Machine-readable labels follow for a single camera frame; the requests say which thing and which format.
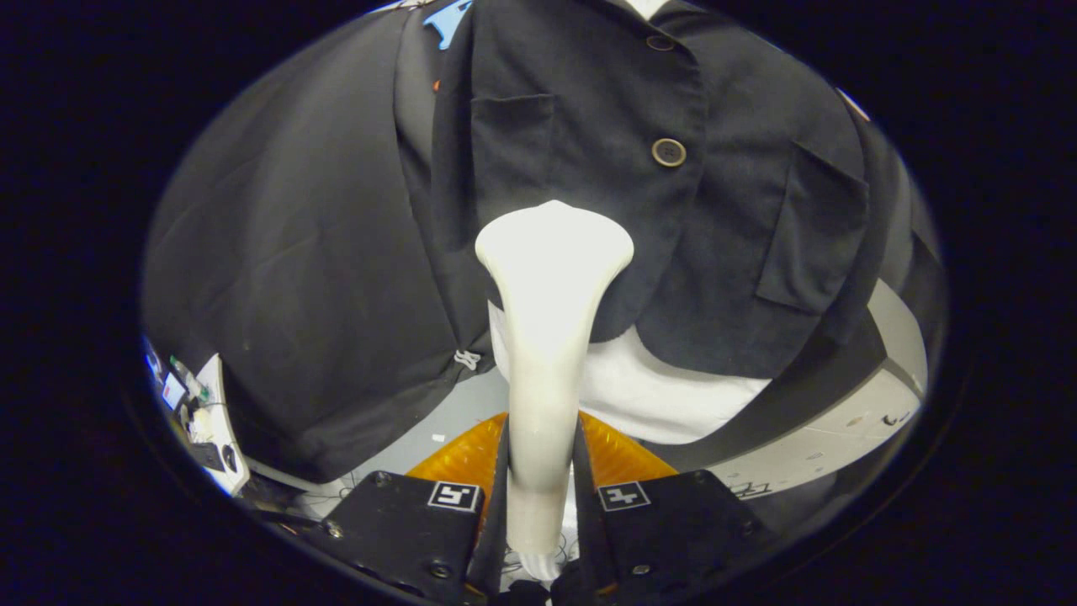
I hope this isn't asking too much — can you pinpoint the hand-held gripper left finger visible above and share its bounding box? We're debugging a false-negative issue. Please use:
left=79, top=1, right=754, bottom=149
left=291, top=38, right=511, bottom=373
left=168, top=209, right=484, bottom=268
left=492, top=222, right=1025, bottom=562
left=320, top=412, right=512, bottom=606

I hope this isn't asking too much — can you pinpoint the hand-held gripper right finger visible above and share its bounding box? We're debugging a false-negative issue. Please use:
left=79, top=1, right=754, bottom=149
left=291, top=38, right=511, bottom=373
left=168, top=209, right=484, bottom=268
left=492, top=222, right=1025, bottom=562
left=572, top=412, right=771, bottom=606

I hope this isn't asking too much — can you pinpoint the white shirt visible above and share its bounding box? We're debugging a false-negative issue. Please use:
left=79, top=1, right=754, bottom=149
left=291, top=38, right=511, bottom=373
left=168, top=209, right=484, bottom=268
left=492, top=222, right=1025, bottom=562
left=488, top=0, right=771, bottom=445

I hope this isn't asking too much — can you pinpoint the white garment steamer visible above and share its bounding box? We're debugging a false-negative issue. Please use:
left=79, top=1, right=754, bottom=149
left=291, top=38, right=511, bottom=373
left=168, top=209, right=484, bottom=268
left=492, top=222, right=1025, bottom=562
left=475, top=200, right=635, bottom=582

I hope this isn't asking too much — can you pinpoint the black blazer jacket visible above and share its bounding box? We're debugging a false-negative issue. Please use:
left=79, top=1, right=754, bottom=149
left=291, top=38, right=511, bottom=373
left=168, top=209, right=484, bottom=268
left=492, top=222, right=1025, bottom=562
left=395, top=0, right=947, bottom=474

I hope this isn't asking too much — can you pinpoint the grey cabinet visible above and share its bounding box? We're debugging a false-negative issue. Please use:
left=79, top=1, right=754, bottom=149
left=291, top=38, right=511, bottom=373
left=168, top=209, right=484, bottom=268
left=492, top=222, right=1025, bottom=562
left=707, top=278, right=929, bottom=502

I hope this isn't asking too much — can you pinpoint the cluttered white side table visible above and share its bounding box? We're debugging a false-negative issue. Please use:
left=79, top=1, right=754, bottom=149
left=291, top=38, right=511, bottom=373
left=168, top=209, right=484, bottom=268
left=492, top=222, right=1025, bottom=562
left=139, top=337, right=251, bottom=497

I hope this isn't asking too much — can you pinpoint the black backdrop cloth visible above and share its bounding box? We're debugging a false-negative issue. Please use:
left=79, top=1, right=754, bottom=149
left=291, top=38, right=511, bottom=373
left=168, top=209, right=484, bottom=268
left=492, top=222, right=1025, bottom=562
left=143, top=4, right=493, bottom=485

